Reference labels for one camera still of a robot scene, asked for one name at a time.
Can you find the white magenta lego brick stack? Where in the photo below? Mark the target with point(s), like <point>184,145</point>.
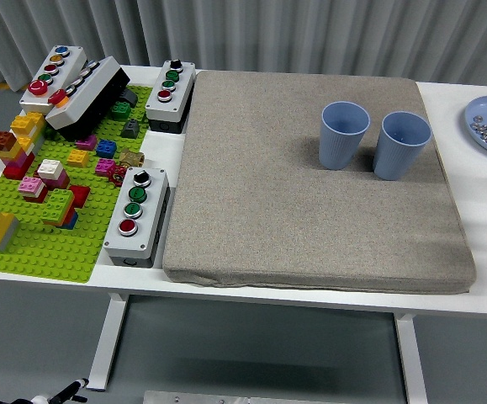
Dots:
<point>51,170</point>

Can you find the green orange lego brick stack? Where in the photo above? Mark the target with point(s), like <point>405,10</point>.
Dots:
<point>58,206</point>

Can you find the red lego brick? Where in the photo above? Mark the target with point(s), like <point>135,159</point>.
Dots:
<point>81,195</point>

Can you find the green lego baseplate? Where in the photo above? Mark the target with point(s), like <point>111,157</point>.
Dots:
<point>58,252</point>

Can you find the yellow white lego brick stack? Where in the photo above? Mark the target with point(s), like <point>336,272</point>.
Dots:
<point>26,123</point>

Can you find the pink white lego brick stack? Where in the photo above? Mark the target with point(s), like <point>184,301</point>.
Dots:
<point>32,187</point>

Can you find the small yellow lego brick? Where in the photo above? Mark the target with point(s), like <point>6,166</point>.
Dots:
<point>77,158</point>

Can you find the white table leg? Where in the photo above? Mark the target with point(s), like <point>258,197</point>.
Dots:
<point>411,362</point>
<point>104,345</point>

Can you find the grey button box black knob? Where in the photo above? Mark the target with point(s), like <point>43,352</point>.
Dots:
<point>169,86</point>
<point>136,210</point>

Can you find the grey five-button control box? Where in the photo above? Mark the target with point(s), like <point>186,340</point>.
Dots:
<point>54,67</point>

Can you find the grey-brown fabric mat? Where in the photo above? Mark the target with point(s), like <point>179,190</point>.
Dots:
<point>268,189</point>

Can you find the black curved lego piece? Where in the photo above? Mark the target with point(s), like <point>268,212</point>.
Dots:
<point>128,97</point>

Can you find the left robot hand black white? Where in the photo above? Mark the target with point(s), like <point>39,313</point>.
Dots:
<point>70,389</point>

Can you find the brown lego brick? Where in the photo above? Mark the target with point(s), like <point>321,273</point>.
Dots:
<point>2,139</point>

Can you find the blue ribbed plastic cup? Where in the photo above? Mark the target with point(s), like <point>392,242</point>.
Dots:
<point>337,147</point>
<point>396,155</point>

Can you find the grey pleated curtain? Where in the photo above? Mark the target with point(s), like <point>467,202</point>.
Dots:
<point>226,33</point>

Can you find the yellow pink red brick tower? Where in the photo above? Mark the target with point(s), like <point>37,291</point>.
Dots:
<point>18,162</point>

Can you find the tilted grey black button box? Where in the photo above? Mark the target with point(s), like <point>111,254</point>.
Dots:
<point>83,99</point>

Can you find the blue lego brick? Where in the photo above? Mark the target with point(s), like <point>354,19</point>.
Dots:
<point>106,148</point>

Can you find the dark grey sloped brick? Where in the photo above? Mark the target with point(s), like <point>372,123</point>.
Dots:
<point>130,129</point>

